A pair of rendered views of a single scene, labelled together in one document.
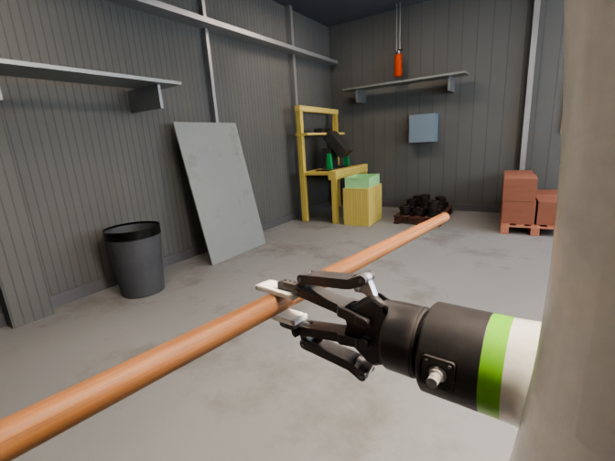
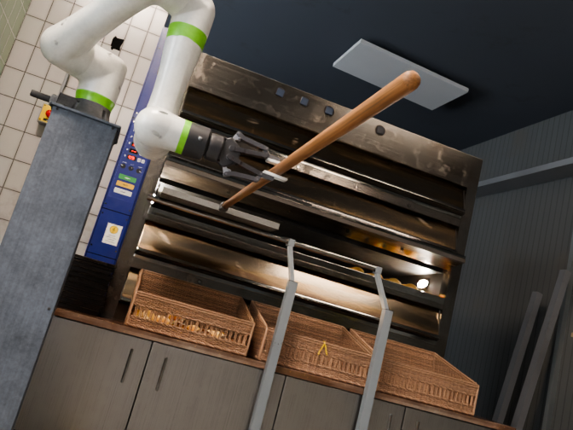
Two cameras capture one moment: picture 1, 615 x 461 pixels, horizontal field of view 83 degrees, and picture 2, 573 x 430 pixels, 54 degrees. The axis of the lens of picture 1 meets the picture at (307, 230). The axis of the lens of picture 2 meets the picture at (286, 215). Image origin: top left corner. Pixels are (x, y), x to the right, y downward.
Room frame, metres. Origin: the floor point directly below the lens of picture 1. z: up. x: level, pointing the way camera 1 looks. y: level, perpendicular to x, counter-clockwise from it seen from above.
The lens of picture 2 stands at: (1.44, -1.10, 0.69)
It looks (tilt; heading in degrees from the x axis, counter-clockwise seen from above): 12 degrees up; 129
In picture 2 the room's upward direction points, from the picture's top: 15 degrees clockwise
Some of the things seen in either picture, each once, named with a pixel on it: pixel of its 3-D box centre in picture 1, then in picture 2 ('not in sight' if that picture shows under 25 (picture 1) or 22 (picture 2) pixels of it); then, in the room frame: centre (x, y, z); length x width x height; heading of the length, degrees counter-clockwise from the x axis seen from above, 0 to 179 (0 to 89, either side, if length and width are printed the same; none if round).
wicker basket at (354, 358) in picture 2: not in sight; (305, 340); (-0.18, 1.32, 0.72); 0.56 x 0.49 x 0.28; 52
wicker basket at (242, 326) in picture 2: not in sight; (190, 309); (-0.54, 0.85, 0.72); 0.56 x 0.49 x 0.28; 52
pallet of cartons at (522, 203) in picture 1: (534, 199); not in sight; (4.81, -3.22, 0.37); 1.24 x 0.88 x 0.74; 146
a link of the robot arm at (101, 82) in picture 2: not in sight; (98, 78); (-0.25, -0.16, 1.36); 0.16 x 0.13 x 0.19; 90
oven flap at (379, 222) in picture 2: not in sight; (321, 195); (-0.41, 1.46, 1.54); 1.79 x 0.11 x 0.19; 52
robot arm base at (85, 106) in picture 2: not in sight; (72, 108); (-0.28, -0.19, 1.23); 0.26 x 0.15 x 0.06; 56
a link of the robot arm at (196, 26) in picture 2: not in sight; (191, 19); (0.12, -0.15, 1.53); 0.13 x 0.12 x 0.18; 90
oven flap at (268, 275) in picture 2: not in sight; (298, 282); (-0.41, 1.46, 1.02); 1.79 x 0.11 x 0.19; 52
